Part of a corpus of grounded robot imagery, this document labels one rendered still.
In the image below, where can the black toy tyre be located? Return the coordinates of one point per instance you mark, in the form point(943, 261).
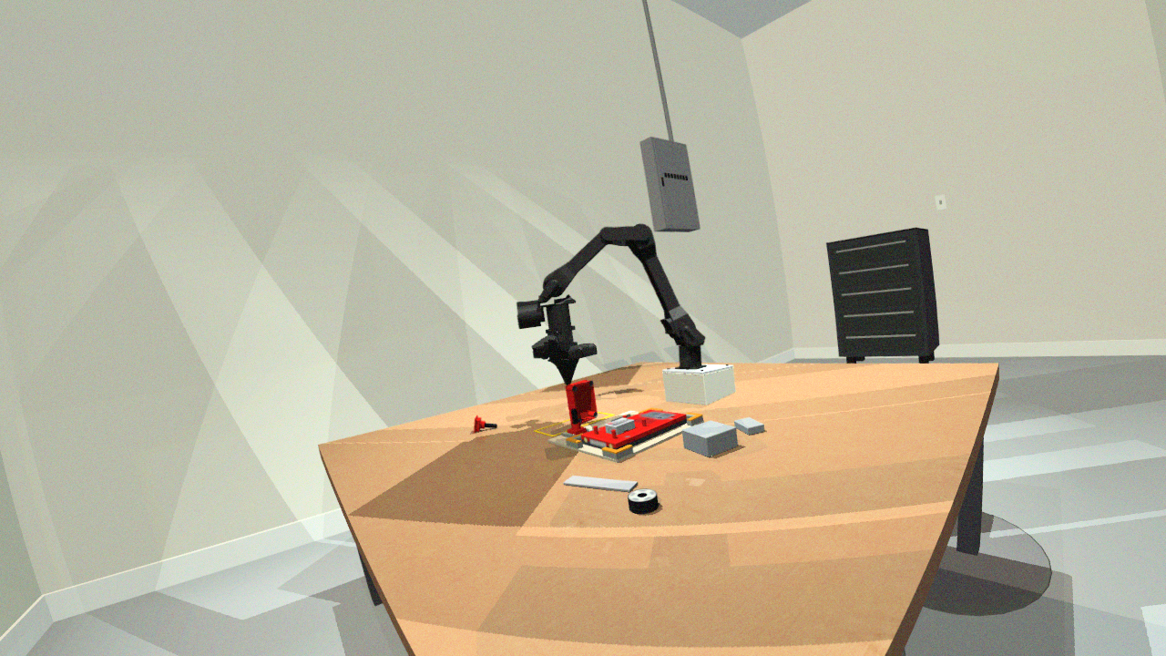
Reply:
point(643, 501)

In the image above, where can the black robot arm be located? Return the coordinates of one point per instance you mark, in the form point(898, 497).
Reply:
point(640, 240)

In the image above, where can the light grey flat bar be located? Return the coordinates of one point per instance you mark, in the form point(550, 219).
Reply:
point(601, 483)

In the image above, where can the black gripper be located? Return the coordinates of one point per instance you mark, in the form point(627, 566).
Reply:
point(566, 361)

